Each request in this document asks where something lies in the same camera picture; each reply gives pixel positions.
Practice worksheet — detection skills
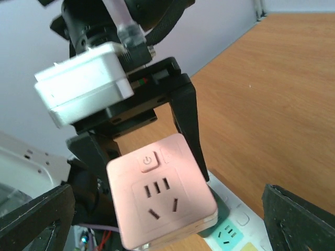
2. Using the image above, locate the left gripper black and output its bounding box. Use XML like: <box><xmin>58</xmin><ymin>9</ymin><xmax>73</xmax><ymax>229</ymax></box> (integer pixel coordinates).
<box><xmin>65</xmin><ymin>56</ymin><xmax>210</xmax><ymax>189</ymax></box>

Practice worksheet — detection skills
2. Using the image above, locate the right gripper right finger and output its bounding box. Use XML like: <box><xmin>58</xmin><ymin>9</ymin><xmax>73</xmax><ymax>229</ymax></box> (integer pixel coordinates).
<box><xmin>262</xmin><ymin>184</ymin><xmax>334</xmax><ymax>250</ymax></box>

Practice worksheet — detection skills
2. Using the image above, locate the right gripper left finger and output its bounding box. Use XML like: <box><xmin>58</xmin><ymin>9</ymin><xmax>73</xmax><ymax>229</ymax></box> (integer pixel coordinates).
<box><xmin>1</xmin><ymin>185</ymin><xmax>75</xmax><ymax>250</ymax></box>

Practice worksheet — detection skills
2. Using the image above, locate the white power strip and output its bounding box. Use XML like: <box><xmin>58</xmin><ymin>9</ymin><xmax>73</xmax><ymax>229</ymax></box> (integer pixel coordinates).
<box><xmin>203</xmin><ymin>172</ymin><xmax>272</xmax><ymax>251</ymax></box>

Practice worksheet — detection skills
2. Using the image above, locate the dark green cube adapter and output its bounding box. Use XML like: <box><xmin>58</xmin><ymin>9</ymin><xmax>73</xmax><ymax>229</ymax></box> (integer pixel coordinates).
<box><xmin>198</xmin><ymin>188</ymin><xmax>230</xmax><ymax>238</ymax></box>

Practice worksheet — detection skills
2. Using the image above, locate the pink cube adapter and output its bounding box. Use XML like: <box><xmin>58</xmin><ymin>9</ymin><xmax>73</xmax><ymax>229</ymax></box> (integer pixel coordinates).
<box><xmin>106</xmin><ymin>133</ymin><xmax>218</xmax><ymax>250</ymax></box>

